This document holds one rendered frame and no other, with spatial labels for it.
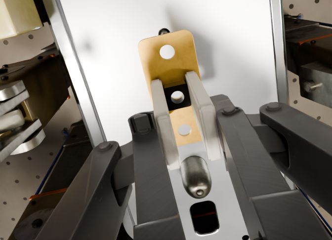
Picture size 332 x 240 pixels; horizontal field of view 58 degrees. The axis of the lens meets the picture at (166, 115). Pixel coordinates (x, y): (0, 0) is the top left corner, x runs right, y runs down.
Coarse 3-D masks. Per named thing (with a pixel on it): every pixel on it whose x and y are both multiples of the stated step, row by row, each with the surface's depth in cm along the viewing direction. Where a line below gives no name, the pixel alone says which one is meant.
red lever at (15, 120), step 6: (6, 114) 24; (12, 114) 24; (18, 114) 25; (0, 120) 24; (6, 120) 24; (12, 120) 24; (18, 120) 25; (24, 120) 25; (0, 126) 24; (6, 126) 24; (12, 126) 24; (18, 126) 25; (0, 132) 24
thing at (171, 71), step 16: (176, 32) 20; (144, 48) 20; (160, 48) 20; (176, 48) 20; (192, 48) 20; (144, 64) 20; (160, 64) 21; (176, 64) 21; (192, 64) 21; (176, 80) 21; (176, 112) 22; (192, 112) 22; (176, 128) 22; (192, 128) 23
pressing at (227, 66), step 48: (48, 0) 27; (96, 0) 28; (144, 0) 28; (192, 0) 28; (240, 0) 28; (96, 48) 29; (240, 48) 30; (96, 96) 31; (144, 96) 31; (240, 96) 32; (288, 96) 33; (96, 144) 33; (192, 144) 34
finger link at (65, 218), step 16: (112, 144) 13; (96, 160) 12; (112, 160) 12; (80, 176) 11; (96, 176) 11; (80, 192) 10; (96, 192) 10; (112, 192) 12; (128, 192) 13; (64, 208) 10; (80, 208) 10; (96, 208) 10; (112, 208) 11; (48, 224) 9; (64, 224) 9; (80, 224) 9; (96, 224) 10; (112, 224) 11
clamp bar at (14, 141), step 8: (16, 96) 24; (24, 96) 25; (0, 104) 23; (8, 104) 23; (16, 104) 24; (0, 112) 22; (24, 128) 25; (32, 128) 26; (0, 136) 24; (8, 136) 24; (16, 136) 24; (24, 136) 24; (0, 144) 23; (8, 144) 23; (16, 144) 23; (0, 152) 22; (8, 152) 22; (0, 160) 21
